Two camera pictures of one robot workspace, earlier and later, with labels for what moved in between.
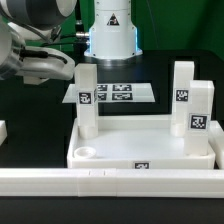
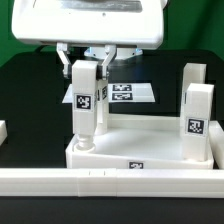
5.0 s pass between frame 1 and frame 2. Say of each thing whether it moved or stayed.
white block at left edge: stayed
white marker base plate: stayed
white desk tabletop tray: moved
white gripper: moved
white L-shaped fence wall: stayed
